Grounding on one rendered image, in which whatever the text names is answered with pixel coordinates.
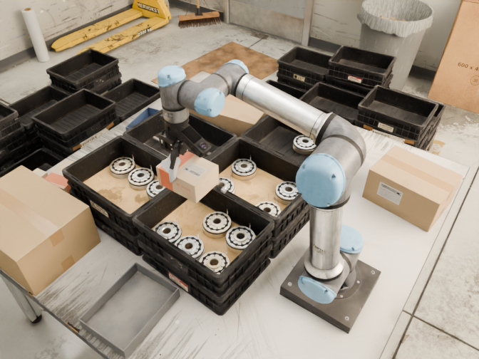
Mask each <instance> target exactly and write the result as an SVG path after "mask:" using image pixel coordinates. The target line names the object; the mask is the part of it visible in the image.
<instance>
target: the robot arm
mask: <svg viewBox="0 0 479 359"><path fill-rule="evenodd" d="M185 77H186V75H185V71H184V69H182V67H180V66H165V67H163V68H161V69H160V70H159V71H158V87H159V90H160V99H161V104H162V109H163V114H162V115H160V119H161V120H163V121H164V124H165V129H164V130H162V132H161V133H160V134H159V135H158V136H159V141H160V148H162V149H164V150H165V151H167V152H169V153H171V154H170V155H169V157H168V159H167V160H163V161H162V162H161V167H162V168H163V169H164V170H165V171H167V172H168V173H169V180H170V182H171V183H172V182H173V181H174V180H175V179H176V174H177V169H178V167H179V165H180V162H181V159H180V158H179V156H180V155H184V154H185V153H186V152H187V151H188V150H191V151H193V152H194V153H195V154H196V155H197V156H198V157H203V156H205V155H206V154H207V153H208V152H209V151H210V149H211V145H210V144H209V143H208V142H207V141H206V140H205V139H203V138H202V137H201V136H200V135H199V134H198V133H197V132H196V131H195V130H194V129H193V128H192V127H191V126H190V125H189V124H188V122H189V109H190V110H193V111H195V112H197V113H199V114H201V115H206V116H209V117H215V116H217V115H219V114H220V112H221V110H222V109H223V108H224V105H225V98H226V97H227V96H228V95H229V94H230V95H233V96H234V97H236V98H238V99H240V100H242V101H244V102H246V103H247V104H249V105H251V106H253V107H254V108H256V109H258V110H261V111H262V112H263V113H266V114H268V115H269V116H271V117H273V118H275V119H277V120H278V121H280V122H282V123H284V124H285V125H288V126H289V127H291V128H293V129H295V130H297V131H299V132H300V133H302V134H304V135H306V136H308V137H310V138H311V139H312V140H313V141H314V144H315V145H316V146H318V147H317V148H316V149H315V150H314V151H313V153H311V154H310V156H309V157H308V158H306V159H305V161H303V163H302V165H301V166H300V168H299V170H298V172H297V175H296V186H297V190H298V192H299V193H302V198H303V199H304V200H305V201H306V202H307V203H308V204H309V252H308V253H307V255H306V256H305V258H304V272H303V274H302V275H301V276H300V277H299V280H298V286H299V288H300V290H301V291H302V292H303V293H304V294H305V295H306V296H308V297H309V298H310V299H312V300H314V301H316V302H319V303H331V302H332V301H333V300H334V298H335V297H336V295H337V294H338V293H344V292H346V291H348V290H349V289H350V288H351V287H352V286H353V285H354V282H355V280H356V270H355V265H356V262H357V260H358V258H359V255H360V253H361V251H362V249H363V245H364V239H363V237H362V235H361V234H360V233H359V232H358V231H357V230H356V229H355V228H353V227H350V226H348V225H345V224H342V214H343V206H345V205H346V204H347V203H348V201H349V199H350V195H351V182H352V179H353V178H354V176H355V174H356V173H357V172H358V171H359V168H360V167H361V166H362V164H363V163H364V161H365V159H366V143H365V141H364V139H363V137H362V136H361V133H360V132H359V131H358V130H357V129H356V128H355V127H354V126H353V125H352V124H351V123H350V122H348V121H347V120H345V119H343V118H342V117H340V116H338V115H336V114H334V113H328V114H326V113H324V112H322V111H320V110H318V109H316V108H314V107H312V106H310V105H308V104H306V103H304V102H302V101H301V100H299V99H297V98H295V97H293V96H291V95H289V94H287V93H285V92H283V91H281V90H279V89H278V88H275V87H274V86H272V85H270V84H268V83H265V82H264V81H262V80H260V79H258V78H255V77H254V76H252V75H250V74H249V71H248V69H247V67H246V66H245V65H244V63H243V62H241V61H239V60H231V61H229V62H228V63H225V64H223V65H222V66H221V67H220V68H219V69H217V70H216V71H215V72H214V73H212V74H211V75H209V76H208V77H206V78H205V79H204V80H202V81H201V82H199V83H197V82H195V81H192V80H189V79H186V78H185ZM161 140H163V145H161Z"/></svg>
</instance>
